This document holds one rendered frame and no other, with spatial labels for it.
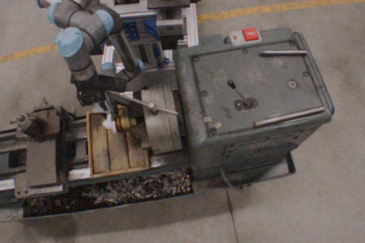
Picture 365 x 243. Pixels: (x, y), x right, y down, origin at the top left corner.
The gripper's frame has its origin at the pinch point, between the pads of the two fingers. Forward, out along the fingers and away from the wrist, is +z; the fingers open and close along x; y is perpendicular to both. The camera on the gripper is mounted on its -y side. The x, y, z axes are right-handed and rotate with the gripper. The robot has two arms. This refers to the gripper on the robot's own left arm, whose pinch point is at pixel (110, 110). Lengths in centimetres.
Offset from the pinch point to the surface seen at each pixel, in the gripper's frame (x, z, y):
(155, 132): 4.0, 13.6, -14.3
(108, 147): -10.3, 42.3, 13.6
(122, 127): -5.5, 20.4, 0.4
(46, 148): -10, 33, 43
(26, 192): 7, 45, 59
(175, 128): 4.0, 13.7, -22.2
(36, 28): -208, 86, 115
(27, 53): -175, 94, 123
